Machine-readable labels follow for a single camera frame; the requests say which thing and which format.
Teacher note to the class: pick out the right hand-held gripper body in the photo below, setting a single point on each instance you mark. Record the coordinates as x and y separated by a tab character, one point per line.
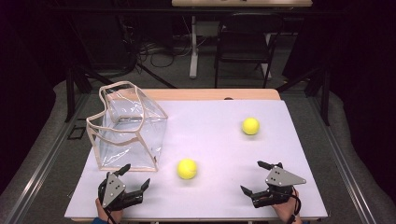
281	179

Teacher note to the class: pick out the person's left hand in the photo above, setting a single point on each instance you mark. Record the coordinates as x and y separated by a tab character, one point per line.
113	215

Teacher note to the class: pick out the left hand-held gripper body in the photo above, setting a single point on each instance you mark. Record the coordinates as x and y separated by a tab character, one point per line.
112	189

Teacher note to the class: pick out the white-legged desk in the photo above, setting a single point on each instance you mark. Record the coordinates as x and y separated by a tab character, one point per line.
193	46

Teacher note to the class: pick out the black folding chair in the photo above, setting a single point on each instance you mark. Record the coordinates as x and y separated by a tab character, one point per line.
243	43

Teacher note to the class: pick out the clear plastic bag beige trim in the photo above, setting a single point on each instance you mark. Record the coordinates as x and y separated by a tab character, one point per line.
127	137

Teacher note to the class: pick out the yellow tennis ball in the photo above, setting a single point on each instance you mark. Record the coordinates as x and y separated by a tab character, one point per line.
251	126
187	169

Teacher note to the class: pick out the aluminium floor rail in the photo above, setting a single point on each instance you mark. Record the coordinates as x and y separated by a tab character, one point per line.
40	168
342	168

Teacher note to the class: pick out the white table sheet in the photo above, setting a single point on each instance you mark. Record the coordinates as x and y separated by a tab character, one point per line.
211	146

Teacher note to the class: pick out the black metal stand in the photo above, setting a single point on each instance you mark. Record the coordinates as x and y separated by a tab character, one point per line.
325	96
70	93

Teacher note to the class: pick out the person's right hand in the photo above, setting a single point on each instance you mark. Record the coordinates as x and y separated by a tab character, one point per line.
285	210

